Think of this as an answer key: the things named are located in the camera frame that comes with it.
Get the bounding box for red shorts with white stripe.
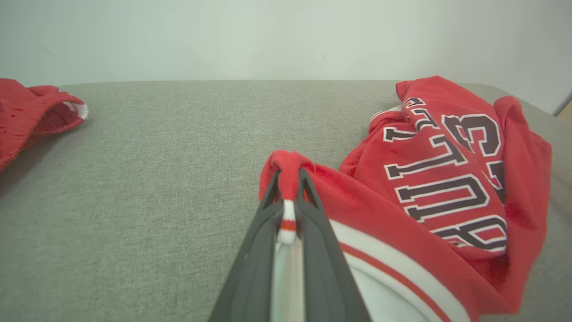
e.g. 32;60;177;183
0;78;89;173

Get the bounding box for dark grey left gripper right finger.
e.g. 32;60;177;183
294;168;372;322

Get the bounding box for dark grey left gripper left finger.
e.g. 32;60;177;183
208;171;287;322

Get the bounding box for red jersey with black lettering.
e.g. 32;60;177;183
258;75;553;322

